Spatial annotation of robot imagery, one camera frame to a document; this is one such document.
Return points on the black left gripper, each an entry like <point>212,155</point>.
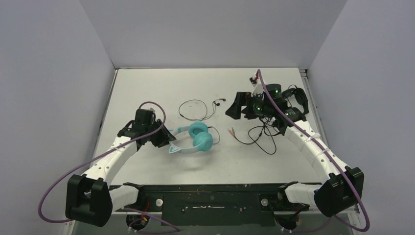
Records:
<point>165,137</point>

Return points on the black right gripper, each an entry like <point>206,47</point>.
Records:
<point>242,105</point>

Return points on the teal cat ear headphones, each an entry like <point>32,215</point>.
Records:
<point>202,139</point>

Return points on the black over-ear headset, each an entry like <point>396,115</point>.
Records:
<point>300,97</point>

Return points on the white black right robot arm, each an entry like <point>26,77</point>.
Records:
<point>340,186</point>

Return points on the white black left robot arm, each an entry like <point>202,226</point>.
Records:
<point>102,172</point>

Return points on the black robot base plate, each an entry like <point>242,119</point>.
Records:
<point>217,205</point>

